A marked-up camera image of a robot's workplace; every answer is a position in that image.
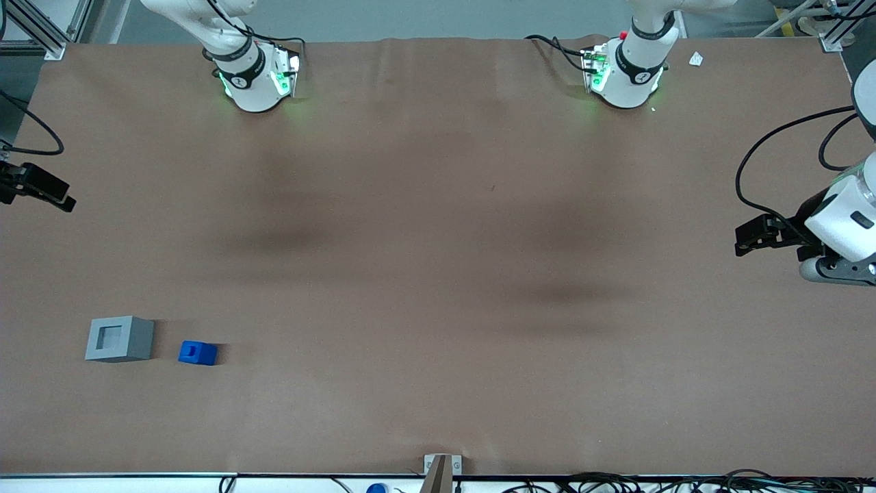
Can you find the blue round cap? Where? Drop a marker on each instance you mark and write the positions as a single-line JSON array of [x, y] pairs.
[[376, 489]]

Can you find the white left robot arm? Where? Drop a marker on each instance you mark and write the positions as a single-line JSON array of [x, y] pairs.
[[629, 82]]

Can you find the gray square base block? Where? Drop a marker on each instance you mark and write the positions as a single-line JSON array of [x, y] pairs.
[[144, 339]]

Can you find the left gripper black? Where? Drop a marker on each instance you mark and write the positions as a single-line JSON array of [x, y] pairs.
[[802, 223]]

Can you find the gray camera mount bracket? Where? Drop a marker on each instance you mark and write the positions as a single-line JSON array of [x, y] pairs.
[[438, 479]]

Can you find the blue plastic part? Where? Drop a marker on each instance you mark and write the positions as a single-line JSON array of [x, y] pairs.
[[205, 356]]

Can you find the white tube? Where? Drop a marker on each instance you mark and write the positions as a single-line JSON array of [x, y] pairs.
[[780, 22]]

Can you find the brown table mat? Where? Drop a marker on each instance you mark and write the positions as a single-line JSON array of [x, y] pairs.
[[438, 239]]

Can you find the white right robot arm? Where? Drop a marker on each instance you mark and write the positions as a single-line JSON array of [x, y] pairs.
[[253, 89]]

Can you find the white paper scrap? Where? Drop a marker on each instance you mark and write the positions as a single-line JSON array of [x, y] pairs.
[[697, 59]]

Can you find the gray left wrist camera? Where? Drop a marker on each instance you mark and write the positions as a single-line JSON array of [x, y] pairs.
[[814, 270]]

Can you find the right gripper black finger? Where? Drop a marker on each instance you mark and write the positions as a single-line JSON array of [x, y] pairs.
[[51, 188], [12, 190]]

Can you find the aluminium frame profile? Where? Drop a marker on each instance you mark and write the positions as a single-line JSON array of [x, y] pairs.
[[51, 44], [831, 38]]

